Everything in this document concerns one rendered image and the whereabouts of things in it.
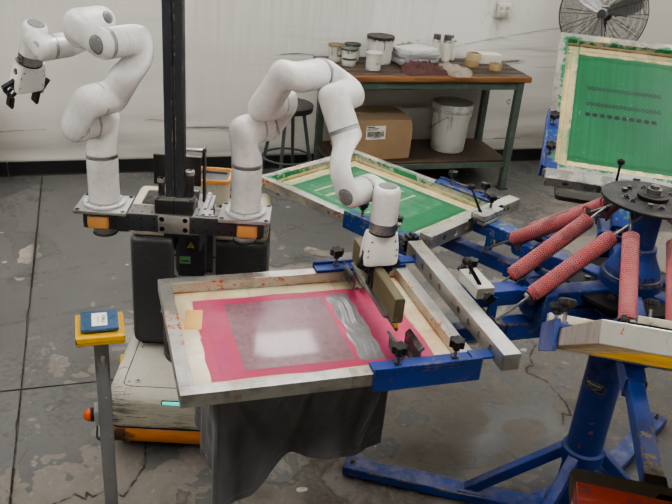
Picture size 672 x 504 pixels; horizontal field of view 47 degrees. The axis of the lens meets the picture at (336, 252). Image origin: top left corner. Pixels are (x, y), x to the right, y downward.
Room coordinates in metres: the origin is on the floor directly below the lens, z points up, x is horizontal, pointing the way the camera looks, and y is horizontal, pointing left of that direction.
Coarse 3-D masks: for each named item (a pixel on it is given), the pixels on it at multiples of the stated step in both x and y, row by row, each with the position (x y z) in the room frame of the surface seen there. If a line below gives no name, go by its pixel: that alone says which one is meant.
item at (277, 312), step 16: (208, 304) 1.97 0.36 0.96; (224, 304) 1.98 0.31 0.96; (240, 304) 1.99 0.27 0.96; (256, 304) 1.99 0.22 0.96; (272, 304) 2.00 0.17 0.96; (288, 304) 2.01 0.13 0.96; (304, 304) 2.02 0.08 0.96; (320, 304) 2.03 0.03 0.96; (368, 304) 2.05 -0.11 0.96; (208, 320) 1.88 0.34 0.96; (224, 320) 1.89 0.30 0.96; (240, 320) 1.90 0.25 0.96; (256, 320) 1.90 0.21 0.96; (272, 320) 1.91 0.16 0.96; (288, 320) 1.92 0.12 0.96; (304, 320) 1.93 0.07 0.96; (320, 320) 1.93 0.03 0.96; (336, 320) 1.94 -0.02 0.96; (368, 320) 1.96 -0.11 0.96; (384, 320) 1.96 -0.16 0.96; (208, 336) 1.80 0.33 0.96
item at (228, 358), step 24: (240, 336) 1.81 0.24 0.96; (264, 336) 1.82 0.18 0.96; (288, 336) 1.83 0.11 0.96; (312, 336) 1.84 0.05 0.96; (336, 336) 1.86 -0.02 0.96; (384, 336) 1.88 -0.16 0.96; (216, 360) 1.69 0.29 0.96; (240, 360) 1.70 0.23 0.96; (264, 360) 1.71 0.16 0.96; (288, 360) 1.72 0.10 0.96; (312, 360) 1.73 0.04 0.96; (336, 360) 1.74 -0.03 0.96; (360, 360) 1.75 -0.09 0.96; (384, 360) 1.76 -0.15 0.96
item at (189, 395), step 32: (160, 288) 1.98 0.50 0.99; (192, 288) 2.03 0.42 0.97; (224, 288) 2.06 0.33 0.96; (416, 288) 2.11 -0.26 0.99; (448, 320) 1.94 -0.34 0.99; (192, 384) 1.53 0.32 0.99; (224, 384) 1.54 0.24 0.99; (256, 384) 1.55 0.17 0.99; (288, 384) 1.57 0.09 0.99; (320, 384) 1.59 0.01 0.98; (352, 384) 1.62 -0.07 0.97
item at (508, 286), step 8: (464, 288) 2.05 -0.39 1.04; (496, 288) 2.06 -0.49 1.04; (504, 288) 2.07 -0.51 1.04; (512, 288) 2.07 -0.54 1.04; (472, 296) 2.01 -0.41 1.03; (496, 296) 2.04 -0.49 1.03; (504, 296) 2.05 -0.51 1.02; (512, 296) 2.06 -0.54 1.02; (520, 296) 2.07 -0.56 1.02; (480, 304) 2.02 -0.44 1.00; (504, 304) 2.05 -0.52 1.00; (512, 304) 2.06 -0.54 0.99
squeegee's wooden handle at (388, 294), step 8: (360, 240) 2.10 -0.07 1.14; (360, 248) 2.05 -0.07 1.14; (352, 256) 2.11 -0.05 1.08; (376, 272) 1.92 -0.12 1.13; (384, 272) 1.92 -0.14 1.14; (376, 280) 1.91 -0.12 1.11; (384, 280) 1.87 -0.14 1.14; (376, 288) 1.90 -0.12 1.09; (384, 288) 1.85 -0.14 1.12; (392, 288) 1.83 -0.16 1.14; (384, 296) 1.84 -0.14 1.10; (392, 296) 1.80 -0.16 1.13; (400, 296) 1.79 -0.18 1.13; (384, 304) 1.84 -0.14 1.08; (392, 304) 1.79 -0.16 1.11; (400, 304) 1.78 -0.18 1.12; (392, 312) 1.78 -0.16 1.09; (400, 312) 1.78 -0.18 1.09; (392, 320) 1.78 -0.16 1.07; (400, 320) 1.78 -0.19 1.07
